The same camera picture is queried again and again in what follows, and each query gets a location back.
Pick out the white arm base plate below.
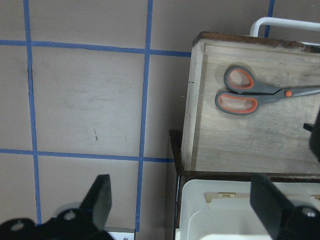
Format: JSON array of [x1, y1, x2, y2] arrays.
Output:
[[105, 228, 136, 240]]

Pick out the wooden drawer with white handle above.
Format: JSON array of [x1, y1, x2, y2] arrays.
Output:
[[181, 17, 320, 176]]

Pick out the grey orange scissors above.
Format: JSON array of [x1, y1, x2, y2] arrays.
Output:
[[214, 65, 320, 116]]

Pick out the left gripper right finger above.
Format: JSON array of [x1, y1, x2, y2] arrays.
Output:
[[250, 173, 294, 239]]

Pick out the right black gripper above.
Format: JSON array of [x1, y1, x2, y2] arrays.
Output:
[[303, 112, 320, 160]]

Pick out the white plastic storage bin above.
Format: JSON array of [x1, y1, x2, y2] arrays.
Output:
[[175, 179, 320, 240]]

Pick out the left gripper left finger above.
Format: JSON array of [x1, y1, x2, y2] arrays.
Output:
[[79, 174, 112, 230]]

